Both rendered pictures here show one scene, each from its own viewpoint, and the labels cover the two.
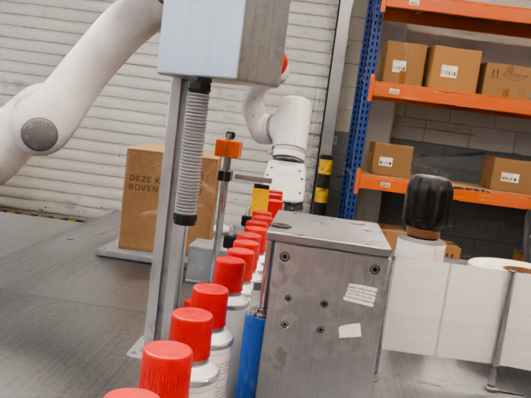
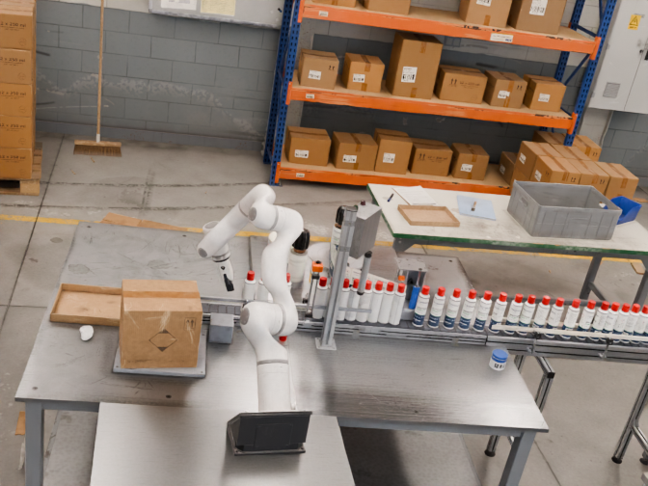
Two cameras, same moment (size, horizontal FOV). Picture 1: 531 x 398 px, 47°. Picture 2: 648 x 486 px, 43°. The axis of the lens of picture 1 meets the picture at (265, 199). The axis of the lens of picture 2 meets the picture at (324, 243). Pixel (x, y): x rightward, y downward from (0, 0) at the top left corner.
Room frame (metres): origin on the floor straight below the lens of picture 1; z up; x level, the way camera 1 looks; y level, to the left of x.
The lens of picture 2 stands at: (1.88, 3.12, 2.83)
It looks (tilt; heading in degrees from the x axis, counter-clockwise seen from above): 26 degrees down; 255
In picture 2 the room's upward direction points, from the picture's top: 10 degrees clockwise
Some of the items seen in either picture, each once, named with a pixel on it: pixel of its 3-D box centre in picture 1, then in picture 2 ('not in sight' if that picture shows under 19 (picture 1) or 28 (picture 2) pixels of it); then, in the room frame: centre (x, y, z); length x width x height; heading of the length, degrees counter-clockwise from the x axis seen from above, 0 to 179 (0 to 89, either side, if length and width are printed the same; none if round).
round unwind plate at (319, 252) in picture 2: not in sight; (336, 256); (0.79, -0.59, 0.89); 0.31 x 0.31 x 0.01
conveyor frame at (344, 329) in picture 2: not in sight; (313, 321); (1.02, 0.00, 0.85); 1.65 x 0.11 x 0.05; 175
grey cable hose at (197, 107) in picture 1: (192, 152); (364, 273); (0.86, 0.11, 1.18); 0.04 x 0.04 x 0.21
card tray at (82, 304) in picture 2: not in sight; (91, 304); (2.01, -0.08, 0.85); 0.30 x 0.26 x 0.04; 175
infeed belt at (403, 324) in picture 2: not in sight; (313, 319); (1.02, 0.00, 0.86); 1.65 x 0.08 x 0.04; 175
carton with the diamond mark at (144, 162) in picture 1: (174, 196); (159, 323); (1.72, 0.26, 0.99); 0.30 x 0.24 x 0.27; 3
